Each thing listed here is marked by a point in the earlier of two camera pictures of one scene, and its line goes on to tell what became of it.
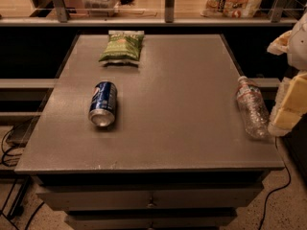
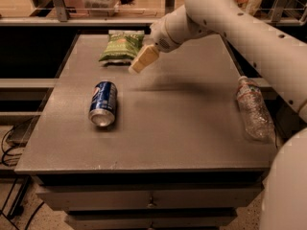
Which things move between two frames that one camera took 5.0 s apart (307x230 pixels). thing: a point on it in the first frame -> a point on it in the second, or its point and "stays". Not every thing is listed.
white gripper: x=299 y=47 -> x=162 y=39
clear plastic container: x=102 y=1 stays
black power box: x=22 y=131 stays
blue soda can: x=103 y=103 stays
